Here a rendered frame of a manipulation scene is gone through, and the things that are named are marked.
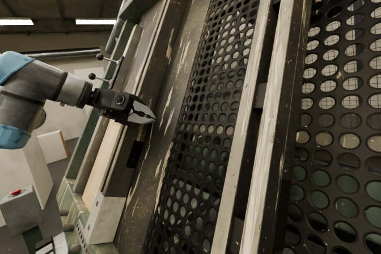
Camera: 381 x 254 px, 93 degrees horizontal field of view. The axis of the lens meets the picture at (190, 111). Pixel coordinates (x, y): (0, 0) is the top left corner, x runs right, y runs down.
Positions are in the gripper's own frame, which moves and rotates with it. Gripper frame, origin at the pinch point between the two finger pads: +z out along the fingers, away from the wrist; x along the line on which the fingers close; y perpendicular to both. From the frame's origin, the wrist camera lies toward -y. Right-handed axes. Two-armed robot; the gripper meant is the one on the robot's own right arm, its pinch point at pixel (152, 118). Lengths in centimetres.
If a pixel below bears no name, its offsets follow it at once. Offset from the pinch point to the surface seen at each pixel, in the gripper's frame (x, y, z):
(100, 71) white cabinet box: -121, 397, 44
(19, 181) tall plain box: 97, 275, -15
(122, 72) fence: -26, 50, 0
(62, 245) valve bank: 57, 42, -1
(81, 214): 38.2, 26.0, -2.6
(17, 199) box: 48, 68, -20
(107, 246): 38.0, 4.3, 0.3
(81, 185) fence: 35, 50, 0
